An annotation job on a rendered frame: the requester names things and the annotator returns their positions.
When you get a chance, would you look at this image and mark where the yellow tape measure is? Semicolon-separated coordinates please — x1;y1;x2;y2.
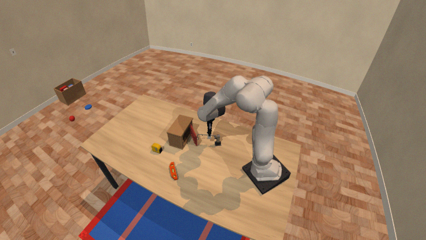
151;143;162;153

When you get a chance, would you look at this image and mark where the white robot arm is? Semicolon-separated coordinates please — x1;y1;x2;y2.
197;76;282;181

